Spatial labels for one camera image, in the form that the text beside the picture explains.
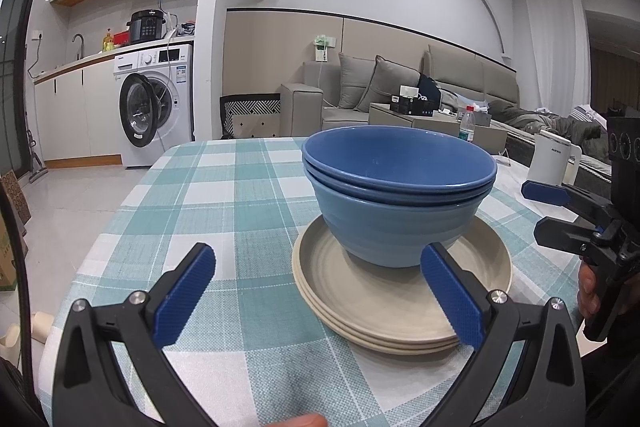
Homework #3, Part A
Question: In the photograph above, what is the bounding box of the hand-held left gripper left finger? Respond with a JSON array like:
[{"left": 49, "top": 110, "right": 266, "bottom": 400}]
[{"left": 50, "top": 242, "right": 218, "bottom": 427}]

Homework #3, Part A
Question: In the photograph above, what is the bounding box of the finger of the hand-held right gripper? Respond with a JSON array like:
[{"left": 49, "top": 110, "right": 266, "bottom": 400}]
[
  {"left": 521, "top": 179, "right": 618, "bottom": 228},
  {"left": 533, "top": 216, "right": 615, "bottom": 265}
]

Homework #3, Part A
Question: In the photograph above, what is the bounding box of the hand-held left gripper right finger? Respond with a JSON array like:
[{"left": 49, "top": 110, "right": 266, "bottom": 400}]
[{"left": 420, "top": 242, "right": 587, "bottom": 427}]

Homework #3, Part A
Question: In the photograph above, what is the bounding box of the beige plate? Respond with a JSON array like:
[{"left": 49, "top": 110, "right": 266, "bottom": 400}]
[
  {"left": 291, "top": 212, "right": 514, "bottom": 343},
  {"left": 320, "top": 322, "right": 461, "bottom": 356},
  {"left": 295, "top": 277, "right": 511, "bottom": 350}
]

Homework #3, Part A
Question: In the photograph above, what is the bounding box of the light blue bowl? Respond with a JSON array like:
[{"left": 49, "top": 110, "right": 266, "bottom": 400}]
[{"left": 312, "top": 187, "right": 488, "bottom": 269}]

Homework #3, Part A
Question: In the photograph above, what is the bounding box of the person's right hand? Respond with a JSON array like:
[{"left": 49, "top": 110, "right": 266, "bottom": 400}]
[{"left": 579, "top": 264, "right": 599, "bottom": 319}]

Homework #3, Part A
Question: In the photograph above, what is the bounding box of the person's left hand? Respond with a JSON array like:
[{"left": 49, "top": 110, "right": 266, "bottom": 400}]
[{"left": 267, "top": 413, "right": 329, "bottom": 427}]

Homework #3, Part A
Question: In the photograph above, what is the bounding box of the white electric kettle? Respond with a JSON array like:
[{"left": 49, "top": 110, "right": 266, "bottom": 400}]
[{"left": 527, "top": 130, "right": 583, "bottom": 186}]

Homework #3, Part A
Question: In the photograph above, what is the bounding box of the dark green jacket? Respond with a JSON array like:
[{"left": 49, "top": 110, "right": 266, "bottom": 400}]
[{"left": 500, "top": 104, "right": 606, "bottom": 148}]

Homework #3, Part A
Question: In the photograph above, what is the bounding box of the teal checked tablecloth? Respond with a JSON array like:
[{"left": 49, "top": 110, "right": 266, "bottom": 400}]
[{"left": 37, "top": 137, "right": 616, "bottom": 427}]

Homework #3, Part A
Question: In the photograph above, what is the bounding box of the clear plastic water bottle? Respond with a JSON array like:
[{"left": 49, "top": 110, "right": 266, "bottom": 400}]
[{"left": 457, "top": 105, "right": 477, "bottom": 144}]

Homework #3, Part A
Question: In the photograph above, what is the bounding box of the beige slipper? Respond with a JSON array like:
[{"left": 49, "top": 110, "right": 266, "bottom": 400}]
[
  {"left": 0, "top": 324, "right": 22, "bottom": 360},
  {"left": 31, "top": 311, "right": 55, "bottom": 343}
]

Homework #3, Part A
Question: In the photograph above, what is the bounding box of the white curtain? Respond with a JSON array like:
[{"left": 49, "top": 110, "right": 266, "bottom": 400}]
[{"left": 522, "top": 0, "right": 591, "bottom": 108}]

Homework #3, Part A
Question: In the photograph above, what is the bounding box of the dark blue garment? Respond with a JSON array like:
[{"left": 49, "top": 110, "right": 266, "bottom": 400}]
[{"left": 417, "top": 73, "right": 442, "bottom": 110}]

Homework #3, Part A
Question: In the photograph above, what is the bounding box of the person's dark clothing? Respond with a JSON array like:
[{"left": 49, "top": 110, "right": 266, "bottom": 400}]
[{"left": 582, "top": 337, "right": 640, "bottom": 418}]

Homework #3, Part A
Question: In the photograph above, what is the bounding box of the black box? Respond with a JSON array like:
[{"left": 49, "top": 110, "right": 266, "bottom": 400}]
[{"left": 390, "top": 96, "right": 435, "bottom": 118}]

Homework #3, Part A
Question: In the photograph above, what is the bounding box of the grey side cabinet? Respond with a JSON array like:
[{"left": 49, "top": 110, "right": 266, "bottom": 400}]
[{"left": 369, "top": 102, "right": 508, "bottom": 155}]

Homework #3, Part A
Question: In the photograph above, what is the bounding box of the white washing machine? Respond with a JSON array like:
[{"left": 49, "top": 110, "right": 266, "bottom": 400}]
[{"left": 113, "top": 43, "right": 195, "bottom": 168}]

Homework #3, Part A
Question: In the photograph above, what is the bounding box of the grey cushion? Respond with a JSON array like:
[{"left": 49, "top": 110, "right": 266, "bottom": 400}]
[
  {"left": 356, "top": 55, "right": 423, "bottom": 114},
  {"left": 338, "top": 52, "right": 381, "bottom": 110}
]

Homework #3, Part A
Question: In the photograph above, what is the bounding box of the black patterned chair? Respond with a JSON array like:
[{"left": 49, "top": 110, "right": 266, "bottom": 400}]
[{"left": 220, "top": 93, "right": 282, "bottom": 140}]

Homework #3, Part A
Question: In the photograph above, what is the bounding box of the brown patterned cardboard box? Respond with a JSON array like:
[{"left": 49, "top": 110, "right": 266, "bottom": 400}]
[{"left": 0, "top": 169, "right": 32, "bottom": 238}]

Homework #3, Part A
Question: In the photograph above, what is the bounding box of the grey floor mop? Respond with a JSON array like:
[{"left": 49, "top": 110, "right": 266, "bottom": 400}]
[{"left": 25, "top": 129, "right": 48, "bottom": 185}]

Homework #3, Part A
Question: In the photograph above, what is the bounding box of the white kitchen counter cabinet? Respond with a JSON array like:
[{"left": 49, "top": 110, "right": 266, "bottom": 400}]
[{"left": 32, "top": 52, "right": 123, "bottom": 162}]

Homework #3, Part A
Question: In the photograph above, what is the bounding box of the grey sofa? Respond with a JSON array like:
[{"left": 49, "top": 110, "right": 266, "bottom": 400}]
[{"left": 280, "top": 42, "right": 521, "bottom": 142}]

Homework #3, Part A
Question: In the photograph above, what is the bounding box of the black pressure cooker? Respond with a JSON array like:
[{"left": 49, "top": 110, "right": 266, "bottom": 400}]
[{"left": 126, "top": 9, "right": 168, "bottom": 45}]

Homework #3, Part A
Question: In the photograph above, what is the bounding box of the black cable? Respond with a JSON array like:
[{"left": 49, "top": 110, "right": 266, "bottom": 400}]
[{"left": 0, "top": 187, "right": 38, "bottom": 408}]

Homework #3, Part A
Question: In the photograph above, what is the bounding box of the wall socket with green charger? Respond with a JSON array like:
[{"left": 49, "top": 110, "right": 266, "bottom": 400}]
[{"left": 312, "top": 34, "right": 337, "bottom": 64}]

